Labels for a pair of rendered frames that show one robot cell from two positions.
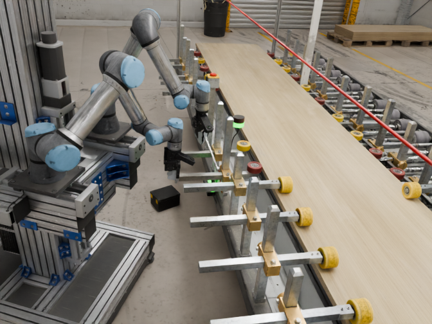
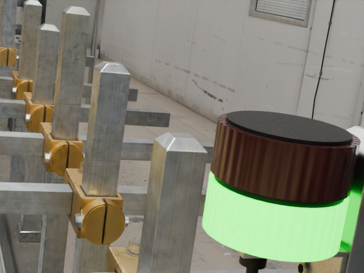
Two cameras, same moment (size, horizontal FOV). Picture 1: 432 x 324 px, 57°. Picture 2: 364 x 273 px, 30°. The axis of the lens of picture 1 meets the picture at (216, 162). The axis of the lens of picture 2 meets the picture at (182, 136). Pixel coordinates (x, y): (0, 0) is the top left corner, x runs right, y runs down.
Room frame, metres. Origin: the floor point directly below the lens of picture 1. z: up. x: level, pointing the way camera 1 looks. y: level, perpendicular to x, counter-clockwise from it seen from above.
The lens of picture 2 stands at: (2.15, -0.18, 1.23)
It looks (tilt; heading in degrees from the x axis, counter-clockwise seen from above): 13 degrees down; 172
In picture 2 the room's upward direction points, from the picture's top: 8 degrees clockwise
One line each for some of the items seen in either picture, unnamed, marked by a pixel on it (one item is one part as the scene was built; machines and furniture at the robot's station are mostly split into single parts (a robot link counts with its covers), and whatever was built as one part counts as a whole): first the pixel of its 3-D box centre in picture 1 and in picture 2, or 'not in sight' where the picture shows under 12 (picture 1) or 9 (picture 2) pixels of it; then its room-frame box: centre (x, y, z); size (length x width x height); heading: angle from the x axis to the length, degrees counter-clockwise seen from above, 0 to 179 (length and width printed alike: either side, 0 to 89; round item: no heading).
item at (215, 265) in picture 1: (266, 261); (66, 144); (1.09, -0.21, 0.95); 0.50 x 0.04 x 0.04; 103
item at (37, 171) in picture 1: (45, 164); not in sight; (1.41, 0.71, 1.09); 0.15 x 0.15 x 0.10
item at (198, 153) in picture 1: (210, 153); not in sight; (2.06, 0.04, 0.84); 0.43 x 0.03 x 0.04; 103
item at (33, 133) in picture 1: (42, 140); not in sight; (1.41, 0.71, 1.21); 0.13 x 0.12 x 0.14; 48
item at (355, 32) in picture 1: (388, 32); not in sight; (9.57, -3.74, 0.23); 2.41 x 0.77 x 0.17; 109
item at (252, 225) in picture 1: (251, 216); (92, 204); (1.35, -0.17, 0.95); 0.13 x 0.06 x 0.05; 13
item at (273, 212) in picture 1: (265, 257); (61, 164); (1.13, -0.22, 0.93); 0.03 x 0.03 x 0.48; 13
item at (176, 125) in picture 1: (174, 130); not in sight; (1.76, 0.21, 1.12); 0.09 x 0.08 x 0.11; 138
